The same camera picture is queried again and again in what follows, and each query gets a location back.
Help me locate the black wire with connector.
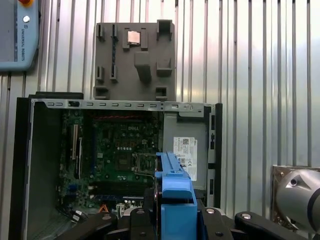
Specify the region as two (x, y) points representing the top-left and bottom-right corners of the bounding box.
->
(58, 206), (90, 224)

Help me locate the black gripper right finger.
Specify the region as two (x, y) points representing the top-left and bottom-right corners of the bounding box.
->
(201, 206), (304, 240)

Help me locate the green motherboard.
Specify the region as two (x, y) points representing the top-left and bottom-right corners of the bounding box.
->
(58, 109), (165, 216)

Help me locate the hard disk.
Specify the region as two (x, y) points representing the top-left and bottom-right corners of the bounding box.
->
(148, 151), (210, 240)

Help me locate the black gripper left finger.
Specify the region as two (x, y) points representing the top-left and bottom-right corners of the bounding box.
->
(55, 208), (154, 240)

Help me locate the grey parts rack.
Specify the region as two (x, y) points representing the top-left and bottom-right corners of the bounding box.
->
(92, 19), (177, 102)

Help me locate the silver CPU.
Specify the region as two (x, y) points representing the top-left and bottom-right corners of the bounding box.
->
(126, 30), (141, 46)

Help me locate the expansion slot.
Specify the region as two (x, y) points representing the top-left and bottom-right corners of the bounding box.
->
(72, 124), (79, 161)
(77, 136), (84, 180)

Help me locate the red black wire bundle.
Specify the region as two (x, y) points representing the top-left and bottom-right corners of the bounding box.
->
(91, 112), (153, 121)

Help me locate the RAM slot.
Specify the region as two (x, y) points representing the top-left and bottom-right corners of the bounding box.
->
(88, 180), (156, 188)
(88, 187), (156, 196)

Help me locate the pale blue teach pendant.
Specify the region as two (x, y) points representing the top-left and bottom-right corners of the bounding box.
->
(0, 0), (41, 74)

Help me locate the grey power supply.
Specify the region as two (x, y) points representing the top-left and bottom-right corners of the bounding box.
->
(162, 111), (210, 191)

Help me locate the black grey PC case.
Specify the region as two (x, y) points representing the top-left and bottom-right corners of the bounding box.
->
(8, 91), (224, 240)

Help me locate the locking lever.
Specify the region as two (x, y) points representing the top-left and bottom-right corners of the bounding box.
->
(134, 171), (155, 187)

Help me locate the CPU socket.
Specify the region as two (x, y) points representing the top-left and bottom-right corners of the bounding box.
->
(131, 152), (158, 176)

